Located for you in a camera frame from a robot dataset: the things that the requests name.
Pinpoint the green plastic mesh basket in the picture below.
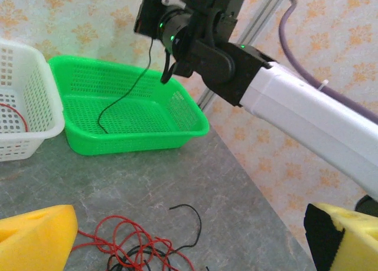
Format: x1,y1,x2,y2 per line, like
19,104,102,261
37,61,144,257
48,55,211,157

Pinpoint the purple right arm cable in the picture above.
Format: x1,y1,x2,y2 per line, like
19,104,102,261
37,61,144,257
279,0,378,125

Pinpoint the thin red cable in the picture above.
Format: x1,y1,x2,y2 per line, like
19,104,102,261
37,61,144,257
70,214,196,271
0,102,30,133

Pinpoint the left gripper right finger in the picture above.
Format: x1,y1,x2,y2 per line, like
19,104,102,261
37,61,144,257
304,202,378,271

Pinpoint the white plastic mesh basket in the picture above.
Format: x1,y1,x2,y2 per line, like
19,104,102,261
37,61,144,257
0,39,66,162

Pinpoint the thin black cable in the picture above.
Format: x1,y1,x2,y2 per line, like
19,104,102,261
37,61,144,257
106,204,211,271
97,37,155,135

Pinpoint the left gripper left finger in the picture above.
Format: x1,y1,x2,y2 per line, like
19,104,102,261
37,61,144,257
0,204,79,271

